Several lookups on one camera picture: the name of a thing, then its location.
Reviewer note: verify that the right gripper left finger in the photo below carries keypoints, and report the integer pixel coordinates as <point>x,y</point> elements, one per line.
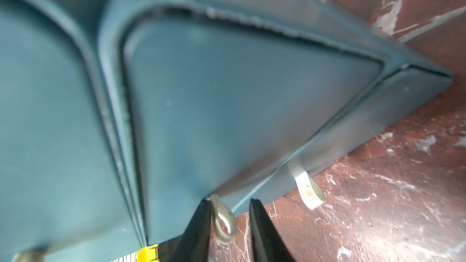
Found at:
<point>194,243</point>

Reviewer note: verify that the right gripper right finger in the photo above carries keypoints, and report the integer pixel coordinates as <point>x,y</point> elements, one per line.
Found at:
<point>267,244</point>

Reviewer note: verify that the teal drawer cabinet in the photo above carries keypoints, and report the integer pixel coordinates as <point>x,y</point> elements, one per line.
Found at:
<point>70,179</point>

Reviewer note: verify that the yellow plastic toolbox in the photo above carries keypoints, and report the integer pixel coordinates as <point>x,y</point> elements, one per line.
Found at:
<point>148,254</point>

